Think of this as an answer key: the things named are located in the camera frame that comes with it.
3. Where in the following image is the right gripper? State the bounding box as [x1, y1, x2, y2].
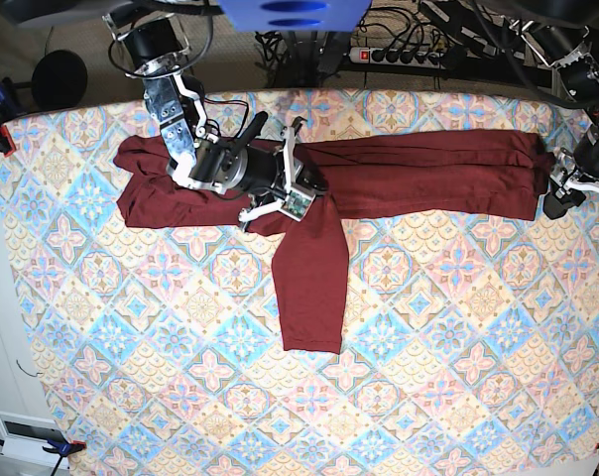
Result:
[224, 112, 328, 198]

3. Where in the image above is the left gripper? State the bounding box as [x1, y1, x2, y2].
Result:
[542, 146, 599, 218]

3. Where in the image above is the maroon long-sleeve t-shirt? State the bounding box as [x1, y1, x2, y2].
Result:
[113, 129, 553, 355]

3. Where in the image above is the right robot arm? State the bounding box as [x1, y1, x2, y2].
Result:
[103, 1, 328, 220]

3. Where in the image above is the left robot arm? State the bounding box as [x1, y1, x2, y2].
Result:
[469, 1, 599, 219]

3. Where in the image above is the white power strip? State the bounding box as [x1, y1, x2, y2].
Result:
[348, 47, 441, 67]

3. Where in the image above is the patterned colourful tablecloth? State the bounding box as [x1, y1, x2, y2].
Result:
[0, 102, 599, 475]

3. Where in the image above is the red black clamp left edge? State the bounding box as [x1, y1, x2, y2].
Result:
[0, 78, 19, 157]

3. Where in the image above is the orange black clamp bottom left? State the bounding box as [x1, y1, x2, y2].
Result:
[0, 437, 86, 460]

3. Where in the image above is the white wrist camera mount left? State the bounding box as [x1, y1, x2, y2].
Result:
[550, 147, 599, 199]

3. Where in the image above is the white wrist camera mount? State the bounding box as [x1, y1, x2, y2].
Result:
[550, 147, 599, 199]
[238, 116, 316, 231]

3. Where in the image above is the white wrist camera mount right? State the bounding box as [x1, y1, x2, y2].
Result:
[238, 116, 316, 231]

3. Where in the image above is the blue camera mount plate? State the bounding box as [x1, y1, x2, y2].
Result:
[218, 0, 371, 33]

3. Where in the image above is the white wall socket box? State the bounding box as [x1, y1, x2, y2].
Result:
[0, 412, 64, 468]

